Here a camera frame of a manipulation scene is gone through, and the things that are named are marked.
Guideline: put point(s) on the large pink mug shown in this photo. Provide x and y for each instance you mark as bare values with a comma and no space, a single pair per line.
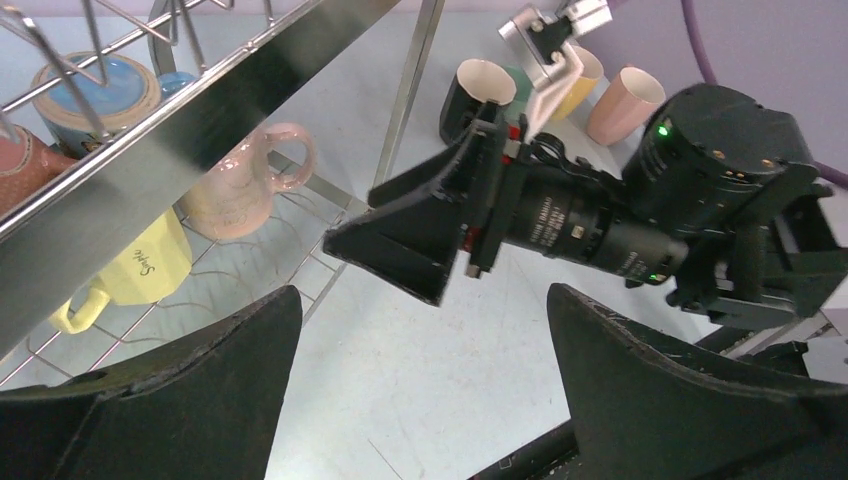
235,197

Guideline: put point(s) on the black mug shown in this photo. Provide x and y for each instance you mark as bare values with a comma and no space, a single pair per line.
477,84

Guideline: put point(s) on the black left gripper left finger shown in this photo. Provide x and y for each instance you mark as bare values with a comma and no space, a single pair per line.
204,406

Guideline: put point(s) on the yellow-green mug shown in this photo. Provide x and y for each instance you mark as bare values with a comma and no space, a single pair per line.
150,268

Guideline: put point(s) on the blue-rimmed cup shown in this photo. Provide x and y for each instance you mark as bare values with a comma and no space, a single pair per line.
132,93

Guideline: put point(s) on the mint green mug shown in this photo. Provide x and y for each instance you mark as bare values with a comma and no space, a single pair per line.
523,90

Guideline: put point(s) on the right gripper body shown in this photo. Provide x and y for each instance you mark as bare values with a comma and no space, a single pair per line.
712,170

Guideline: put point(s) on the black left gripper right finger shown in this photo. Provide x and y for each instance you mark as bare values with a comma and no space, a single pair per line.
646,405

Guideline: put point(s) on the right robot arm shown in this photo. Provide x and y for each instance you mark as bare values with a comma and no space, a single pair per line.
802,267

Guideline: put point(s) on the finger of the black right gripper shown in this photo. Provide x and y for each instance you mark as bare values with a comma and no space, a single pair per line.
410,243
424,172

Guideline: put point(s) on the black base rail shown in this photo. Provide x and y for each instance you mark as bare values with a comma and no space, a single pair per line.
538,459

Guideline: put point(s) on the pink faceted mug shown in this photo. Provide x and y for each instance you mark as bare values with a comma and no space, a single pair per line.
629,101

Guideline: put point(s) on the steel two-tier dish rack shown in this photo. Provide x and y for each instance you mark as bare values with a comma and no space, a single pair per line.
349,71

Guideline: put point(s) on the orange-red cup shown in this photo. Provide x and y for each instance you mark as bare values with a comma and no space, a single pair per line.
26,166

